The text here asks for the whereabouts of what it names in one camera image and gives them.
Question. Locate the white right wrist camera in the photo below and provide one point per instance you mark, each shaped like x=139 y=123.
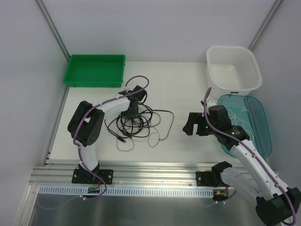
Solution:
x=210 y=103

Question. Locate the green plastic tray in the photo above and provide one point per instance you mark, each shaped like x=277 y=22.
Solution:
x=105 y=71

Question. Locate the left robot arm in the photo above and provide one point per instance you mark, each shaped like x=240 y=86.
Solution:
x=85 y=127

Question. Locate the aluminium mounting rail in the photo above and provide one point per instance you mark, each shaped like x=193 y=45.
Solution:
x=127 y=174

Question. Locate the teal transparent plastic bin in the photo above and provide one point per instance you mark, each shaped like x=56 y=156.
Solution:
x=248 y=112

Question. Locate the white plastic basin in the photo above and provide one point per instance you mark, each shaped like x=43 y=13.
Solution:
x=231 y=70

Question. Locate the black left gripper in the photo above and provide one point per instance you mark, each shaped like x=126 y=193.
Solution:
x=134 y=110

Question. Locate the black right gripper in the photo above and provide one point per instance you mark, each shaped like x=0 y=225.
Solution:
x=198 y=124

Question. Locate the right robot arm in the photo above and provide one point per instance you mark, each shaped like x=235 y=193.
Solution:
x=274 y=201

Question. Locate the white slotted cable duct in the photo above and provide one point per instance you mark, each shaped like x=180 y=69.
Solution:
x=129 y=191

